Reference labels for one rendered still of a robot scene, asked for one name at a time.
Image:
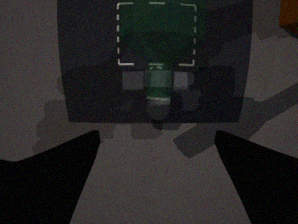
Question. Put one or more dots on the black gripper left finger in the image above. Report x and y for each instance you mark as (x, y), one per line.
(44, 188)

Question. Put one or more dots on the green glass bottle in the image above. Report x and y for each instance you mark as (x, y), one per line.
(161, 32)

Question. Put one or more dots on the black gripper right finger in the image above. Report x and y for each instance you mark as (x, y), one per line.
(266, 180)

